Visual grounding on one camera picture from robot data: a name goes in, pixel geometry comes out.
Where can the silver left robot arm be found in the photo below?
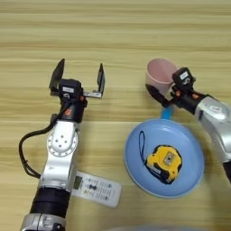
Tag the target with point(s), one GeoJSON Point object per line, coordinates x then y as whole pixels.
{"type": "Point", "coordinates": [61, 150]}

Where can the yellow black tape measure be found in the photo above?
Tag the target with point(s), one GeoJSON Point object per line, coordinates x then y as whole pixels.
{"type": "Point", "coordinates": [165, 161]}

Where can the pink plastic cup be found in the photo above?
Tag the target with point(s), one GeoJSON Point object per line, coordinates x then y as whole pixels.
{"type": "Point", "coordinates": [159, 73]}

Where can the blue plate with tab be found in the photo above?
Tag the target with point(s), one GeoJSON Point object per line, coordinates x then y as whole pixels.
{"type": "Point", "coordinates": [186, 141]}

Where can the white remote control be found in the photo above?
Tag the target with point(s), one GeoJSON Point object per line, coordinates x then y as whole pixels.
{"type": "Point", "coordinates": [99, 189]}

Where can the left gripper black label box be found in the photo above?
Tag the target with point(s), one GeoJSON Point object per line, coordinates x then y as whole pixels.
{"type": "Point", "coordinates": [70, 88]}

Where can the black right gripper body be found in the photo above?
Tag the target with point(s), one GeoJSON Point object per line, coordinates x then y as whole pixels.
{"type": "Point", "coordinates": [188, 100]}

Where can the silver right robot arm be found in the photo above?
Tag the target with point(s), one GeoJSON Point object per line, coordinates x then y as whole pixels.
{"type": "Point", "coordinates": [216, 126]}

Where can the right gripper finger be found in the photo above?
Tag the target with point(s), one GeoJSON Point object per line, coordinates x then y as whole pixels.
{"type": "Point", "coordinates": [158, 94]}

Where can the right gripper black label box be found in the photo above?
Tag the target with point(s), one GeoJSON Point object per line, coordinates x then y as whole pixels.
{"type": "Point", "coordinates": [183, 78]}

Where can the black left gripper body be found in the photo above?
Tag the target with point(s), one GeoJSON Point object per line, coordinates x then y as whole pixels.
{"type": "Point", "coordinates": [73, 111]}

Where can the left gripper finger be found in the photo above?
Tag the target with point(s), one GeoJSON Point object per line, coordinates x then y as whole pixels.
{"type": "Point", "coordinates": [57, 75]}
{"type": "Point", "coordinates": [101, 78]}

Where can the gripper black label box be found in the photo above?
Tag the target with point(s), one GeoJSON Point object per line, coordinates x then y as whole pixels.
{"type": "Point", "coordinates": [183, 78]}
{"type": "Point", "coordinates": [70, 88]}

